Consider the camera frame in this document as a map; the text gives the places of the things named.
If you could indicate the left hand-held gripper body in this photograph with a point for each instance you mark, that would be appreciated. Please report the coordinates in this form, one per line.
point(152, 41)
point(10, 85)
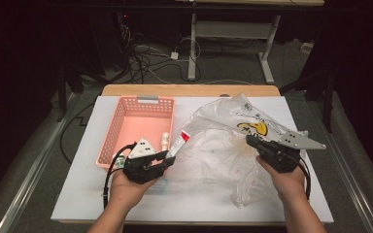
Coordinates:
point(139, 168)

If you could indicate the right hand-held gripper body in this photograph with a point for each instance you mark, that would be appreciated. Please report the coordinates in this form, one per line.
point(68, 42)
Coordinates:
point(281, 155)

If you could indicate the small white bottle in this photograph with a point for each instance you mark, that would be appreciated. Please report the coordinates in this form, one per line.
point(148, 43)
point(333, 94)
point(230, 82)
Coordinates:
point(165, 140)

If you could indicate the white toothpaste tube red cap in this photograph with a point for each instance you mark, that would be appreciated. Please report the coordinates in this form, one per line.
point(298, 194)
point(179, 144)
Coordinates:
point(178, 145)

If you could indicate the pink perforated plastic basket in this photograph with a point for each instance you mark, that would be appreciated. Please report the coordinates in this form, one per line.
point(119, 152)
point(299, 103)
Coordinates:
point(142, 124)

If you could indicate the clear plastic bag yellow print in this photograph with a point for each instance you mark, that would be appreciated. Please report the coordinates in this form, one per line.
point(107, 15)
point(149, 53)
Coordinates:
point(220, 155)

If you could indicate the person's left hand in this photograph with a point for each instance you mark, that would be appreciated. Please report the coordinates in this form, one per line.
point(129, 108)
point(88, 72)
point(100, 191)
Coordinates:
point(126, 191)

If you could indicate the person's right hand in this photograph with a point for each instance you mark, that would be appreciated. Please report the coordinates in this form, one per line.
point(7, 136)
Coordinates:
point(289, 186)

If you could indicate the clear container with blue rim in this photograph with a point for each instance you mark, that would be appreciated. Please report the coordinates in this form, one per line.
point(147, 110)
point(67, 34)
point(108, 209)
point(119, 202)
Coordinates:
point(162, 191)

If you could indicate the grey round table grommet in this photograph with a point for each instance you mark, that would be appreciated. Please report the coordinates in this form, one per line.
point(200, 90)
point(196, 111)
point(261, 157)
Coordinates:
point(224, 95)

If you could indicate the white table mat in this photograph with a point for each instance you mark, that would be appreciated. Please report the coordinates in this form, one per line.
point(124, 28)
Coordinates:
point(84, 194)

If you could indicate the black metal stand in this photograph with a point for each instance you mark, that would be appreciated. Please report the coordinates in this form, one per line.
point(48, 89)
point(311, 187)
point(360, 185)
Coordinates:
point(328, 103)
point(61, 97)

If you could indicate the white power adapter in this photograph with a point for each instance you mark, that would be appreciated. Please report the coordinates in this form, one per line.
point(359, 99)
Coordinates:
point(174, 55)

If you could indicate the white power strip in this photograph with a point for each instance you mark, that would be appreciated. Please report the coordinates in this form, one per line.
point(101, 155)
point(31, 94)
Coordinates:
point(307, 48)

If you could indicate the grey metal floor rail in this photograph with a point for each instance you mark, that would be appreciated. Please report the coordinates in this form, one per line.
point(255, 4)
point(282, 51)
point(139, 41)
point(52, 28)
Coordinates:
point(353, 187)
point(32, 181)

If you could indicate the white metal desk frame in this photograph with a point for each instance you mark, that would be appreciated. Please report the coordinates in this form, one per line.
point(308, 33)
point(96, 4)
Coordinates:
point(233, 29)

